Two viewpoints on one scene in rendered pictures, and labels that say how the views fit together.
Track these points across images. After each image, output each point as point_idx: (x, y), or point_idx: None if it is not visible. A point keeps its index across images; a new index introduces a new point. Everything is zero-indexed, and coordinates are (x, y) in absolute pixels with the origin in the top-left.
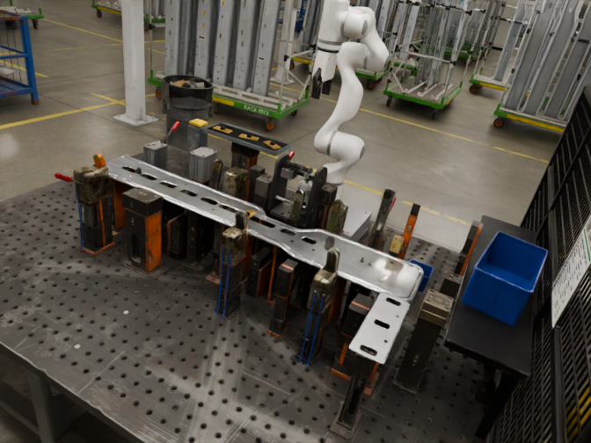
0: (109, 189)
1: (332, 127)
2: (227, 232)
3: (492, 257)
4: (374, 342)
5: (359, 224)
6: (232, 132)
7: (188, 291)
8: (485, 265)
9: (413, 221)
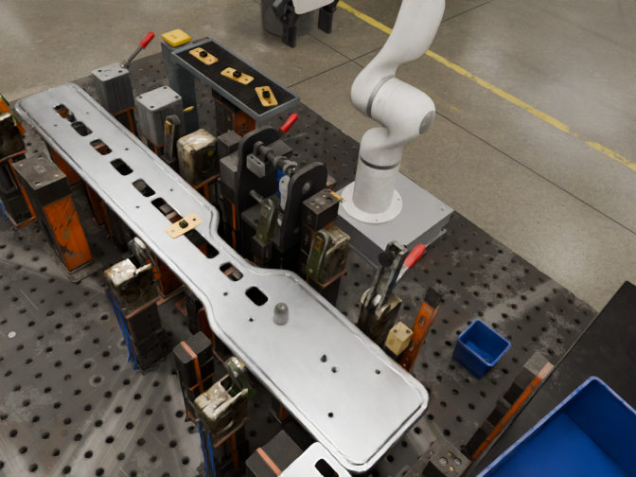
0: (23, 143)
1: (380, 72)
2: (110, 272)
3: (575, 410)
4: None
5: (418, 232)
6: (217, 62)
7: (111, 311)
8: (554, 421)
9: (429, 313)
